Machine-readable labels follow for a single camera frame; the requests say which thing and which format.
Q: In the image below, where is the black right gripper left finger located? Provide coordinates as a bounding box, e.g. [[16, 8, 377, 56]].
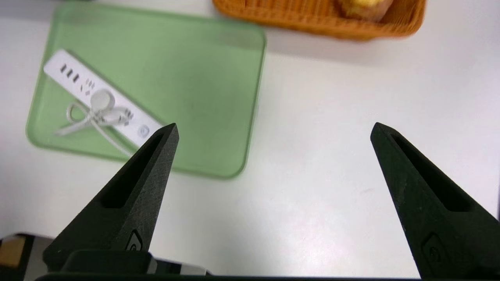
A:
[[43, 123, 179, 272]]

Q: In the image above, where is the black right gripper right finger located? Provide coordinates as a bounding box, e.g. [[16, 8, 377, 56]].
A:
[[370, 122, 500, 279]]

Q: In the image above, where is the white power strip with cable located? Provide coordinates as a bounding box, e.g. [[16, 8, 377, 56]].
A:
[[43, 49, 164, 157]]

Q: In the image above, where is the pink topped bread bun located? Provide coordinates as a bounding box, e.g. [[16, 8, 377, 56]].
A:
[[338, 0, 394, 22]]

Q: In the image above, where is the orange wicker basket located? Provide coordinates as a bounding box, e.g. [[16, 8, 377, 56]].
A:
[[212, 0, 427, 41]]

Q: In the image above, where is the green plastic tray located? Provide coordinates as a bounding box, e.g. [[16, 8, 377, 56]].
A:
[[26, 1, 267, 180]]

